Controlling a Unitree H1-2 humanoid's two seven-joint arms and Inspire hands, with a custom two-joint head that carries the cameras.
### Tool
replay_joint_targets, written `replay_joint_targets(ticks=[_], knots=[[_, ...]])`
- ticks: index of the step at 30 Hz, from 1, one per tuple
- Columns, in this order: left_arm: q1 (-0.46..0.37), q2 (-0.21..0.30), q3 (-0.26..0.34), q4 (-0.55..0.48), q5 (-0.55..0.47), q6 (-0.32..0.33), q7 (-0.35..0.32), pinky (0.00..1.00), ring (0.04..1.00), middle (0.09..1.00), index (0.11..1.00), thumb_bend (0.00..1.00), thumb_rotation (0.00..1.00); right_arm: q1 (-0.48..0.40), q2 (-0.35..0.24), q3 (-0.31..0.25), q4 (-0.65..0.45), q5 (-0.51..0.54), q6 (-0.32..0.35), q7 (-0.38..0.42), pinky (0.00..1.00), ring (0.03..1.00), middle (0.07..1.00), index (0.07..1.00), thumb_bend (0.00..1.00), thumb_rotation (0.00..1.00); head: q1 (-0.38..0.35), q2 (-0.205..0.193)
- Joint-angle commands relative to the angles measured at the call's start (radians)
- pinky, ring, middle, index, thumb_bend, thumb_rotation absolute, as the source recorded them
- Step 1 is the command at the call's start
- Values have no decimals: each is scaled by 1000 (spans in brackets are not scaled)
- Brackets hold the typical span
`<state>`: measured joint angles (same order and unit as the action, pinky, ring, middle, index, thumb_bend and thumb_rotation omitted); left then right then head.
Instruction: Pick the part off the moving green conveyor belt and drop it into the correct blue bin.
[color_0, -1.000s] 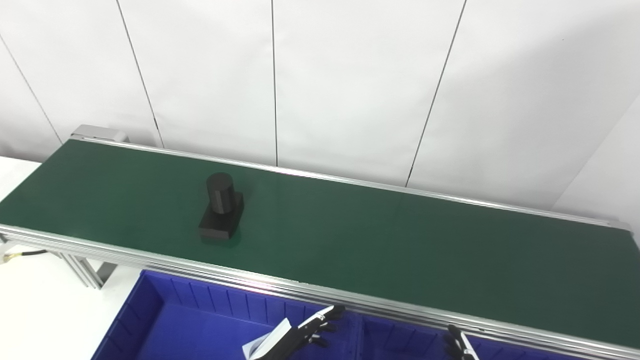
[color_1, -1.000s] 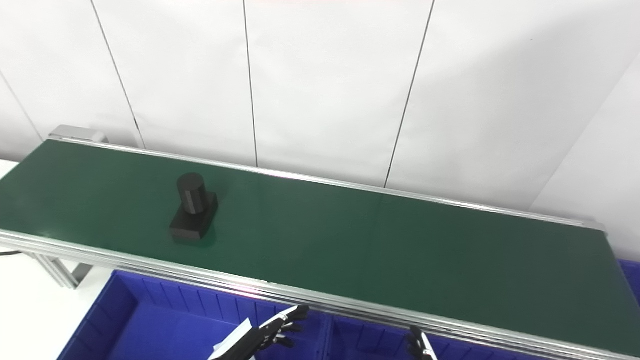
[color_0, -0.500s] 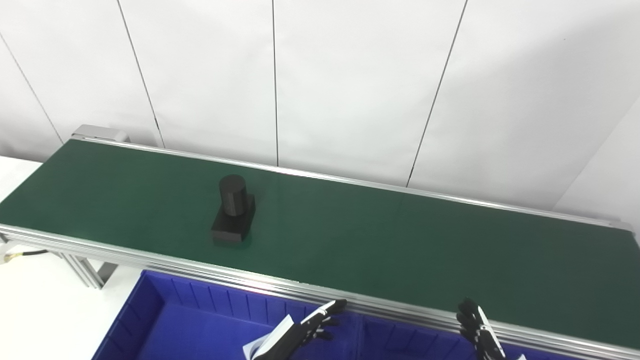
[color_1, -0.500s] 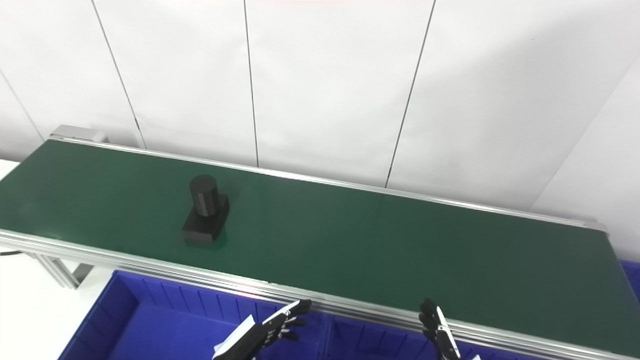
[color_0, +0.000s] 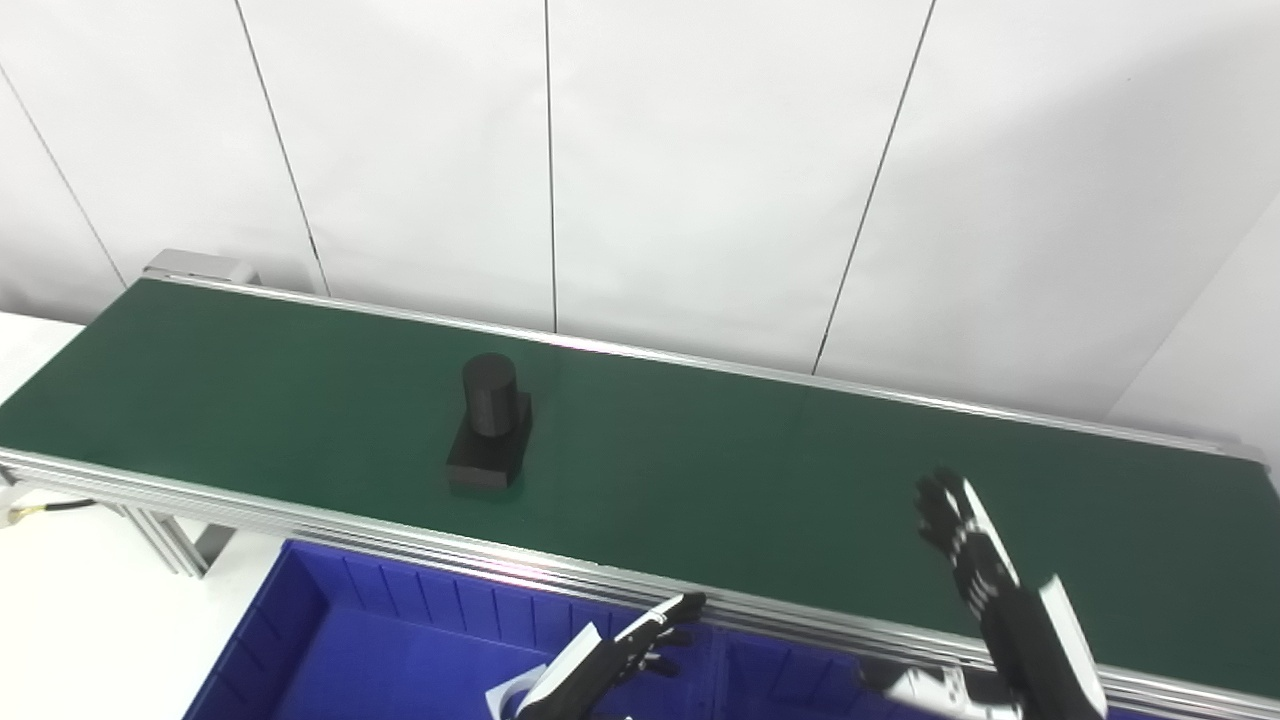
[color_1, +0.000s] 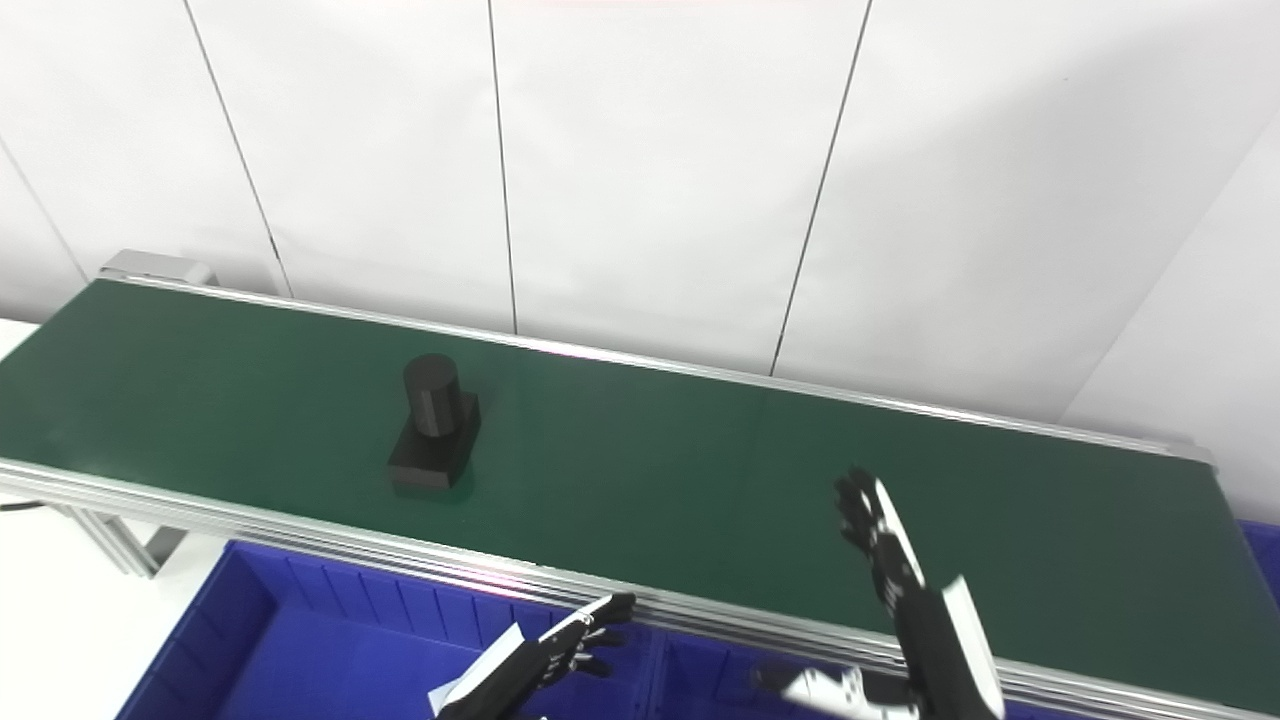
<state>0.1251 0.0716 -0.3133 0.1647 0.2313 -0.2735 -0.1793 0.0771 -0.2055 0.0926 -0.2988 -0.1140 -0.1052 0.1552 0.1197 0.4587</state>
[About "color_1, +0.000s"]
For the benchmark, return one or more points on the black cylinder block part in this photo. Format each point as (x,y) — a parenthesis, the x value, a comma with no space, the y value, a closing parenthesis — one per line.
(435,420)

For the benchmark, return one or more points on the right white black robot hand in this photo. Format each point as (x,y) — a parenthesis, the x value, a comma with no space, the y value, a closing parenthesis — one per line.
(930,630)

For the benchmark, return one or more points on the aluminium conveyor leg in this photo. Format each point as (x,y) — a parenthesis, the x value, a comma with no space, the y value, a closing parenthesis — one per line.
(120,545)

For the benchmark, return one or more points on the blue bin with white labels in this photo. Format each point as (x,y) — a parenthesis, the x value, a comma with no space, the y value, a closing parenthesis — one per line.
(300,650)

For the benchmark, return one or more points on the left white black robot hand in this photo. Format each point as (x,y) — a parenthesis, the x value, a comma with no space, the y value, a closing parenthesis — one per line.
(530,665)

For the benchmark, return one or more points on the green conveyor belt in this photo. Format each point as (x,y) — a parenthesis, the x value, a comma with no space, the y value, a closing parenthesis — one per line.
(300,537)
(700,480)

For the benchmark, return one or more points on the blue bin at conveyor end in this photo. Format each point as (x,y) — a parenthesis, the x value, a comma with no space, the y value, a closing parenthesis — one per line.
(1262,565)

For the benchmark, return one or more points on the grey conveyor motor housing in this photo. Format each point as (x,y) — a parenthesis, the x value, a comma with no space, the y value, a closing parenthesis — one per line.
(160,268)

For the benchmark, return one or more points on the blue bin with black parts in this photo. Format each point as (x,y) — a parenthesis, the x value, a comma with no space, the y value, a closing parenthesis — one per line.
(720,690)

